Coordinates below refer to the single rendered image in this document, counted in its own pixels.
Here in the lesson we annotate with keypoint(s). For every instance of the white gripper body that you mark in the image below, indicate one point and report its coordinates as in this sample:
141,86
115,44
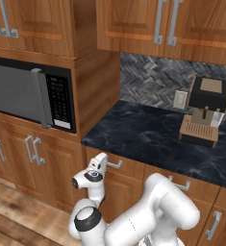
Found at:
99,159

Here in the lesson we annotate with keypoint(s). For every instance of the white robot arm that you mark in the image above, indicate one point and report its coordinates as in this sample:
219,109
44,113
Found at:
169,205

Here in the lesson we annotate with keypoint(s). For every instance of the black and grey microwave oven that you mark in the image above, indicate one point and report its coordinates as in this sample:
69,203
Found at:
15,89

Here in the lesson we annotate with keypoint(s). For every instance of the black and tan coffee machine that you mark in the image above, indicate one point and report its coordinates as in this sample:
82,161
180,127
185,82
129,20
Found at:
209,96

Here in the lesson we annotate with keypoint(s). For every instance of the white wall socket plate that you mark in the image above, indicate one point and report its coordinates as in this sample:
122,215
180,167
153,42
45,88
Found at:
180,99

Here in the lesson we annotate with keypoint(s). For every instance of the wooden wall cupboard door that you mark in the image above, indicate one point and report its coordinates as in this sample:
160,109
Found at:
44,22
207,25
127,19

